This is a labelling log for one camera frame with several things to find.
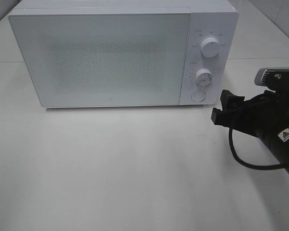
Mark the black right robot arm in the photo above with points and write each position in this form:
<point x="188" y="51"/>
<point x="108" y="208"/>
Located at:
<point x="279" y="151"/>

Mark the white microwave oven body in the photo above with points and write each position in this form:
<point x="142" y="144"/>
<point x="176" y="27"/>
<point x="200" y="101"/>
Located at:
<point x="216" y="18"/>

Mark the white timer knob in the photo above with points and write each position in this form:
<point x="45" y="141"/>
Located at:
<point x="203" y="77"/>

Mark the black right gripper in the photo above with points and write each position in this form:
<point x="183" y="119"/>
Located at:
<point x="266" y="116"/>

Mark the round door release button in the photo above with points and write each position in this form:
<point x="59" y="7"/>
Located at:
<point x="198" y="96"/>

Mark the white microwave door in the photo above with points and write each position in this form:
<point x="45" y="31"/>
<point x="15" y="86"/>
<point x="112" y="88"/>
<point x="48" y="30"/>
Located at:
<point x="104" y="60"/>

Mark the white upper power knob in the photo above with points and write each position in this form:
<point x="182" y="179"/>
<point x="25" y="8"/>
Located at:
<point x="210" y="46"/>

